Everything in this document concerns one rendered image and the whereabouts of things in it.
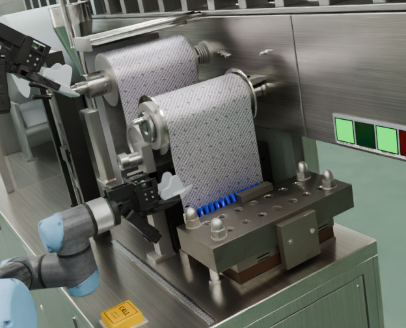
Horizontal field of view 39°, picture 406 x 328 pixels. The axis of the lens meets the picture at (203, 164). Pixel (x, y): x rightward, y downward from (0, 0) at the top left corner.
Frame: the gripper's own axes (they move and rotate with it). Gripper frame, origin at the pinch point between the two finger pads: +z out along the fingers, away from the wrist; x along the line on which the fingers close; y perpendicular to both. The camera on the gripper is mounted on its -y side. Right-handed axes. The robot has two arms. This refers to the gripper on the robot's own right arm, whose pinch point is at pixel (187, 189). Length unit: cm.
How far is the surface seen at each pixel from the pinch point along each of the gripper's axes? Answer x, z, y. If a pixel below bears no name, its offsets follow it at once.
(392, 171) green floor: 147, 224, -109
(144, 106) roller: 5.7, -3.6, 21.1
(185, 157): -0.2, 1.2, 7.8
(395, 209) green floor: 107, 182, -109
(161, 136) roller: 0.6, -3.5, 14.4
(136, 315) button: -13.4, -23.9, -16.7
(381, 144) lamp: -34.4, 29.2, 8.3
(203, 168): -0.2, 5.2, 3.6
